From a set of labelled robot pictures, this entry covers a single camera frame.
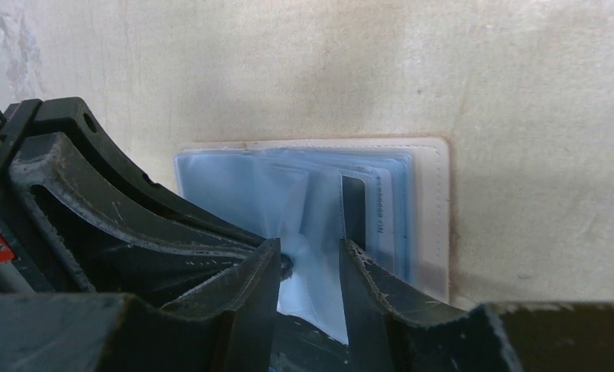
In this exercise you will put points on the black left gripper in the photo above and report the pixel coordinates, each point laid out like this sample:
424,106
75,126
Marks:
110,227

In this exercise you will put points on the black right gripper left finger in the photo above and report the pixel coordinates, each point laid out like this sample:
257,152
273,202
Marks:
224,324

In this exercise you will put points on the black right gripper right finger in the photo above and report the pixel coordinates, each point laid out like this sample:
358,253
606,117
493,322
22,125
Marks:
391,326

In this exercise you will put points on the silver card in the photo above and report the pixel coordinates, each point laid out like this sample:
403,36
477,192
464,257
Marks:
368,215

